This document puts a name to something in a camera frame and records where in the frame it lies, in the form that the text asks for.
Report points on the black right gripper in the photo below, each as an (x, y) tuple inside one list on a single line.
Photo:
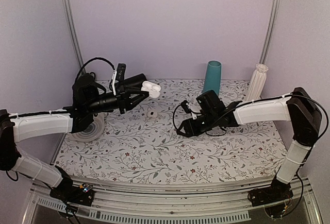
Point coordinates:
[(190, 128)]

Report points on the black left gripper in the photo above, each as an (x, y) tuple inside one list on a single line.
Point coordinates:
[(120, 93)]

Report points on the white earbuds charging case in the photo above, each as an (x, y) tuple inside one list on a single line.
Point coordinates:
[(152, 88)]

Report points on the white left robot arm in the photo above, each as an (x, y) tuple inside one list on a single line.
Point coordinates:
[(89, 99)]

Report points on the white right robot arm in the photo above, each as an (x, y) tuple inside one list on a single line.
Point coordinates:
[(296, 107)]

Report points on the small beige earbuds case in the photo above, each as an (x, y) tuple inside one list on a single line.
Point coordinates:
[(152, 114)]

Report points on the black cylinder speaker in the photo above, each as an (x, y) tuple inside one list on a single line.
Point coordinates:
[(137, 79)]

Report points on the floral table mat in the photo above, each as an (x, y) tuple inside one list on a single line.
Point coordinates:
[(137, 149)]

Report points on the teal vase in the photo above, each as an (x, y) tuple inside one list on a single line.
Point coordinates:
[(212, 79)]

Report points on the grey spiral pattern plate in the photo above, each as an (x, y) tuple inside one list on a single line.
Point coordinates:
[(92, 132)]

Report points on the white ribbed vase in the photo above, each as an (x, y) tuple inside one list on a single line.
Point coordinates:
[(257, 82)]

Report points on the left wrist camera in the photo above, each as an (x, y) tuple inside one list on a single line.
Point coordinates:
[(121, 68)]

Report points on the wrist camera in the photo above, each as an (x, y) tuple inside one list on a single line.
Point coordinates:
[(121, 68), (190, 109)]

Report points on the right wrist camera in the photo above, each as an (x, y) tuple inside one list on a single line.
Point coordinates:
[(190, 109)]

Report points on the aluminium front rail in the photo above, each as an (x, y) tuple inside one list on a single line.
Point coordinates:
[(224, 202)]

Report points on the left aluminium post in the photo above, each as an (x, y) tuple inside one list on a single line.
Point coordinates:
[(72, 31)]

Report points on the aluminium post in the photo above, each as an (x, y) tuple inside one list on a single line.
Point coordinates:
[(72, 31), (269, 33)]

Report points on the right aluminium post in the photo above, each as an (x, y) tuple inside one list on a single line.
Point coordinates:
[(269, 33)]

